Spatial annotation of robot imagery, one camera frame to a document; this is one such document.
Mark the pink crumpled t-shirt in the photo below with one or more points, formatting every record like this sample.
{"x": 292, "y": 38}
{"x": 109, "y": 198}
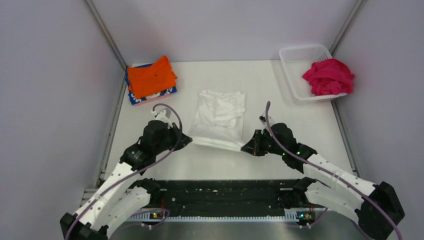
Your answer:
{"x": 329, "y": 77}

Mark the pink folded t-shirt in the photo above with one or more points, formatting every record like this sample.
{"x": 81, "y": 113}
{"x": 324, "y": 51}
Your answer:
{"x": 156, "y": 97}

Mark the white plastic basket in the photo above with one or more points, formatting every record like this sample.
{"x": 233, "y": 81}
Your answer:
{"x": 295, "y": 61}

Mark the white printed t-shirt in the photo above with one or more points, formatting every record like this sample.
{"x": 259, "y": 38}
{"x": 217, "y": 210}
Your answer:
{"x": 219, "y": 119}

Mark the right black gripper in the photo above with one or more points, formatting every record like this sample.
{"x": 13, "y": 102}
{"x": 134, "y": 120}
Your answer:
{"x": 253, "y": 146}

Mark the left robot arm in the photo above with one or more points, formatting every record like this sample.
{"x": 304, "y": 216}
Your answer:
{"x": 126, "y": 191}

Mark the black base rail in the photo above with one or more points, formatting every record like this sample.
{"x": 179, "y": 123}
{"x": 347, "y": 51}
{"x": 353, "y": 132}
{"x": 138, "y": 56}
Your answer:
{"x": 233, "y": 200}

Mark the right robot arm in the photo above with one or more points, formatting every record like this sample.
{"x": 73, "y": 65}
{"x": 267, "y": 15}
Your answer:
{"x": 374, "y": 208}

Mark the orange folded t-shirt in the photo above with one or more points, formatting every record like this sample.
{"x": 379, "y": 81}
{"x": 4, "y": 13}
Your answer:
{"x": 146, "y": 81}

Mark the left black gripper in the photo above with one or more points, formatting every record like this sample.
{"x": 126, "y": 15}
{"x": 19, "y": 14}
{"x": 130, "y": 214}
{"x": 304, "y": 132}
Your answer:
{"x": 176, "y": 131}

